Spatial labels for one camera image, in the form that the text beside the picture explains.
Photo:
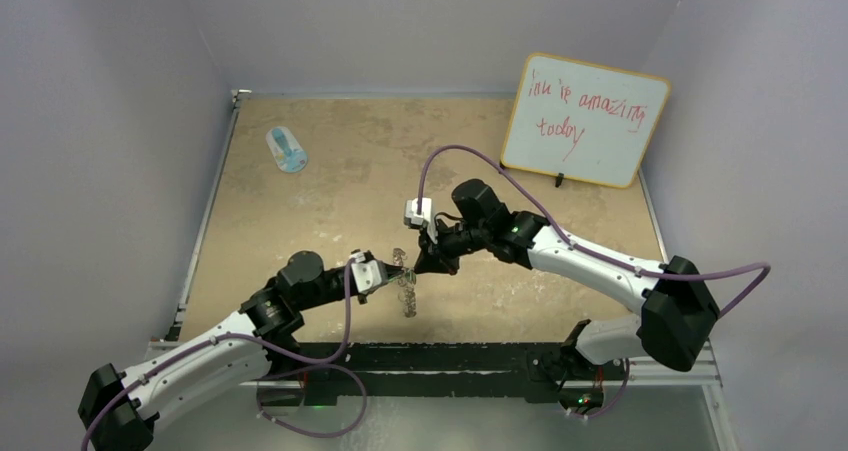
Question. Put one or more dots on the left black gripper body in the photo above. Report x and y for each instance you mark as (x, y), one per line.
(334, 285)

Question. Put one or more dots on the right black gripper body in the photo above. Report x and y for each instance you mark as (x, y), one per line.
(462, 240)

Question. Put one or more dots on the metal disc with keyrings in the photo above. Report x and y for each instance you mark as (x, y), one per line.
(406, 295)

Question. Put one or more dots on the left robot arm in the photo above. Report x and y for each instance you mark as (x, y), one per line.
(120, 409)

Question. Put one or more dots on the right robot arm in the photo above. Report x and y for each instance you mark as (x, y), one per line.
(670, 315)

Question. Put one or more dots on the blue white blister package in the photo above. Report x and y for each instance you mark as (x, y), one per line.
(288, 154)

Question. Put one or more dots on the black base beam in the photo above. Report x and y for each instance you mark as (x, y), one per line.
(536, 372)

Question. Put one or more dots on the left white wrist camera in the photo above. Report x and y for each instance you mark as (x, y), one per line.
(367, 273)

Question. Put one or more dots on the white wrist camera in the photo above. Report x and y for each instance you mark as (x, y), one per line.
(419, 215)
(367, 273)

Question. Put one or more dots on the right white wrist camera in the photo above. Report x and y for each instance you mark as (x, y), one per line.
(419, 215)

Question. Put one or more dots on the whiteboard with yellow frame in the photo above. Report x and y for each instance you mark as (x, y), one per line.
(582, 121)

